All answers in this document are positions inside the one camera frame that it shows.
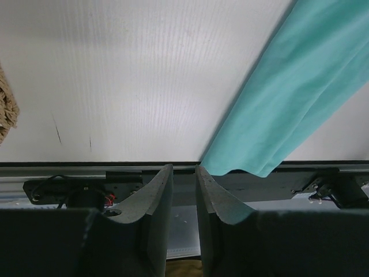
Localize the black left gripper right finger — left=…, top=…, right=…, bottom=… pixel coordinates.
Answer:
left=195, top=166, right=368, bottom=276

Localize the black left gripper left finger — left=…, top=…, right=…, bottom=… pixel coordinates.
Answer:
left=1, top=164, right=173, bottom=276

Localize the teal t shirt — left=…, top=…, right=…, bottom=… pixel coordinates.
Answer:
left=201, top=1, right=368, bottom=177

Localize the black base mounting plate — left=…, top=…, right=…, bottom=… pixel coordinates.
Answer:
left=23, top=168, right=368, bottom=206

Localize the wicker laundry basket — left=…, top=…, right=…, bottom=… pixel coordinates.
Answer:
left=0, top=68, right=20, bottom=144

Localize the aluminium front frame rail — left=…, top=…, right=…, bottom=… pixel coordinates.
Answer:
left=1, top=161, right=368, bottom=259

